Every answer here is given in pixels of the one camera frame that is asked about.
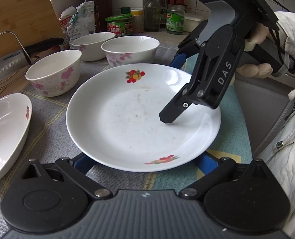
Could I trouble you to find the white fruit plate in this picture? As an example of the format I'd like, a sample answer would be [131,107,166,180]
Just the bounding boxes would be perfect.
[0,93,32,179]
[66,64,221,172]

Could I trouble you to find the large white floral bowl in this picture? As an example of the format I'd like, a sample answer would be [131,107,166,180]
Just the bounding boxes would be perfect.
[25,50,82,97]

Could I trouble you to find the right gloved hand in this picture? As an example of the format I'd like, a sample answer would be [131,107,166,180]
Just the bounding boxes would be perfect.
[230,22,285,85]

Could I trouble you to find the green label glass jar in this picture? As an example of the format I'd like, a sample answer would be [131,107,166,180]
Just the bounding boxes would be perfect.
[166,4,185,35]

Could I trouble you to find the grey blue checkered towel mat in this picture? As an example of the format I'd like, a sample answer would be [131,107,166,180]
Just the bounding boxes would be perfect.
[0,45,253,224]

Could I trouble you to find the white plastic container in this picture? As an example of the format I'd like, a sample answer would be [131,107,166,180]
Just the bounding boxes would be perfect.
[184,12,205,32]

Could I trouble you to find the dark oil glass bottle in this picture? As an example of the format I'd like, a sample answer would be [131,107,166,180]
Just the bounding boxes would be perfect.
[144,0,161,32]

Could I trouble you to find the yellow lid spice jar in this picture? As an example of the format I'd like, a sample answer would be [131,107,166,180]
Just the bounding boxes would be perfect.
[131,10,144,33]

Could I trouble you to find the green lidded seasoning tin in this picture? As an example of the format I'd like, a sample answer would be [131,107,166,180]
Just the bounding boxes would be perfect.
[105,14,133,37]

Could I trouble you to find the white jacket sleeve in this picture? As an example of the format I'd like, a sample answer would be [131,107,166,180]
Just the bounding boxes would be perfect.
[258,12,295,238]

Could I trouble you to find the white plastic food bag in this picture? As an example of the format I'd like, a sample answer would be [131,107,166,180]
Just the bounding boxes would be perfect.
[59,3,90,45]

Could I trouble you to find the bamboo cutting board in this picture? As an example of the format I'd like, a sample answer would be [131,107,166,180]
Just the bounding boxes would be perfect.
[0,0,64,47]

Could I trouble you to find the steel wire board rack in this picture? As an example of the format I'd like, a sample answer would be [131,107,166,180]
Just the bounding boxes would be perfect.
[0,31,34,90]

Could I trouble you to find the kitchen knife black handle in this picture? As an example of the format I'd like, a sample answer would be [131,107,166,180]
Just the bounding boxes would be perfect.
[0,37,64,81]

